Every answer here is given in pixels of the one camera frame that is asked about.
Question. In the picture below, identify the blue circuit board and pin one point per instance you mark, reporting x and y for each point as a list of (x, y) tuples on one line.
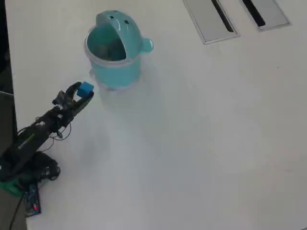
[(33, 198)]

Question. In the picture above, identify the blue lego block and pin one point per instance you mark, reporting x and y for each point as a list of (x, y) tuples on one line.
[(85, 89)]

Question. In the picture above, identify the green table clamp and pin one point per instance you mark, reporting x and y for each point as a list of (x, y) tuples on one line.
[(9, 188)]

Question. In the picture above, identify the dark grey monitor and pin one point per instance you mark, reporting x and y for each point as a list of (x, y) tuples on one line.
[(7, 115)]

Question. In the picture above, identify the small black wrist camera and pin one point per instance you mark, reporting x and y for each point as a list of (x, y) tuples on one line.
[(61, 98)]

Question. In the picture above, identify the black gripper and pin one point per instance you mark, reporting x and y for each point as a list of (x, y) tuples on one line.
[(63, 115)]

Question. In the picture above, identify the teal whale-shaped bin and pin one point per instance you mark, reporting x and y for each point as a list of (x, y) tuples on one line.
[(115, 72)]

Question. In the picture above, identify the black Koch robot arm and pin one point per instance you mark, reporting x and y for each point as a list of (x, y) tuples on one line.
[(28, 141)]

